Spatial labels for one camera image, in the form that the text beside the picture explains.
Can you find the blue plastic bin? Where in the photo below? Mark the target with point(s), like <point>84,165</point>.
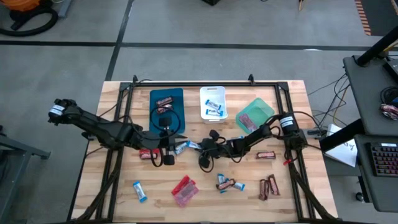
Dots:
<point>178,102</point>

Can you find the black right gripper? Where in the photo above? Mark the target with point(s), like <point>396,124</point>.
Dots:
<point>211,147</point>

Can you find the grey vacuum part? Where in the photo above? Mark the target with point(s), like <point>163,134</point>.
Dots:
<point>64,7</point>

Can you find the orange vacuum cleaner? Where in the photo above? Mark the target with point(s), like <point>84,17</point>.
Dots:
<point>18,3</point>

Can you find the grey desk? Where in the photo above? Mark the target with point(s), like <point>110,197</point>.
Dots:
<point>363,174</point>
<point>367,93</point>

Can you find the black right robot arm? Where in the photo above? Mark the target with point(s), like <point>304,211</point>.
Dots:
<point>255,137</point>

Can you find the red candy bar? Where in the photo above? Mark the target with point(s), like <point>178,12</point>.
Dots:
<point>180,186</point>
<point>146,154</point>

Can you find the grey metal cart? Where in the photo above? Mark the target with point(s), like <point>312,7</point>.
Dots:
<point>18,147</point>

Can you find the black diagonal bar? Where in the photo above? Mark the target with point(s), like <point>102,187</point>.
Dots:
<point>339,137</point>

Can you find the black diagonal pole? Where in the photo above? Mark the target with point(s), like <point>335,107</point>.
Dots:
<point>376,48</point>

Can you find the white plastic bin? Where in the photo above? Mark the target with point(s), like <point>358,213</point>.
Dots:
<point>214,93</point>

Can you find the black aluminium table frame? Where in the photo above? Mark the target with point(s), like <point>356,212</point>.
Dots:
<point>202,84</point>

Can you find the black box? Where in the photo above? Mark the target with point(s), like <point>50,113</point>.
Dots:
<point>211,2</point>

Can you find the black power strip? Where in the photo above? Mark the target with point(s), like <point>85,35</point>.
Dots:
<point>315,132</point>

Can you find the black caster wheel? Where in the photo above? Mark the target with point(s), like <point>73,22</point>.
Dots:
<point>359,197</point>

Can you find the black backlit keyboard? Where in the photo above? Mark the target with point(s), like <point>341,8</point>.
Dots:
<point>385,160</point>

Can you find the black desk device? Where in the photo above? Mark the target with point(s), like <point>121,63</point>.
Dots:
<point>392,70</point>

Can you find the green translucent plastic bin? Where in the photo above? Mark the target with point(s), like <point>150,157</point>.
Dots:
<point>262,109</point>

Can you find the dark mat with striped edge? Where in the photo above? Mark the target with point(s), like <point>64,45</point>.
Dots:
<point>382,15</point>

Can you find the candy bag on desk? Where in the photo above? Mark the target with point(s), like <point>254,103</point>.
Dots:
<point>390,111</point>

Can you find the white paper sheet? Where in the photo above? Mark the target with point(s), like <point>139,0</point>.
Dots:
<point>345,152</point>

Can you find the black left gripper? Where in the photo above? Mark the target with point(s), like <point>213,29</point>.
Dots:
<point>164,141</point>

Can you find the blue white candy bar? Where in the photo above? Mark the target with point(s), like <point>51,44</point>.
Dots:
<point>182,150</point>
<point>194,145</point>
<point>237,137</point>
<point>139,191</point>
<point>240,186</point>
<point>220,178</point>
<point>213,104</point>
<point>214,112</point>

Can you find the red tag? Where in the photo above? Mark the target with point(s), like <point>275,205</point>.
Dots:
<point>287,161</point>

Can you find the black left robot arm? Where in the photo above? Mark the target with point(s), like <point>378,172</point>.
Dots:
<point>102,130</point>

